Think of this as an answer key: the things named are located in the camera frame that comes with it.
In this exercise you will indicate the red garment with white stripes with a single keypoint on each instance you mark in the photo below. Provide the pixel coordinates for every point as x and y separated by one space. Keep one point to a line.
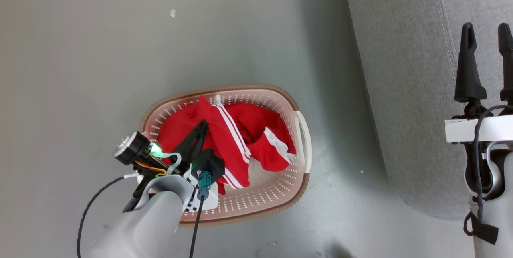
224 138

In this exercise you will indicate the cream perforated laundry basket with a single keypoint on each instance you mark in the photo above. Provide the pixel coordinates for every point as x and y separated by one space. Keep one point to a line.
264 198

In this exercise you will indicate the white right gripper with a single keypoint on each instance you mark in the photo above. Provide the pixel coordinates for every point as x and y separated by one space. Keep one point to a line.
493 129

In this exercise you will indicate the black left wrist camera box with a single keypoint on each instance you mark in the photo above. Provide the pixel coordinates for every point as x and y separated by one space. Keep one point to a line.
210 164

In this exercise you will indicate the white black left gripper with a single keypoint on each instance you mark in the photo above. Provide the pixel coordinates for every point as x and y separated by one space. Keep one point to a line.
130 149

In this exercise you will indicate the grey fabric sofa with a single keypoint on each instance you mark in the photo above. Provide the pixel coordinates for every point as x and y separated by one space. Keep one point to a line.
400 89

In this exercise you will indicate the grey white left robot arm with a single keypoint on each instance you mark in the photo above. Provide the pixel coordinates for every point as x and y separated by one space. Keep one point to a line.
140 226

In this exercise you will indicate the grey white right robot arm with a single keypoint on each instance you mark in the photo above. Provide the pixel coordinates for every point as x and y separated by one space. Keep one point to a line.
495 226

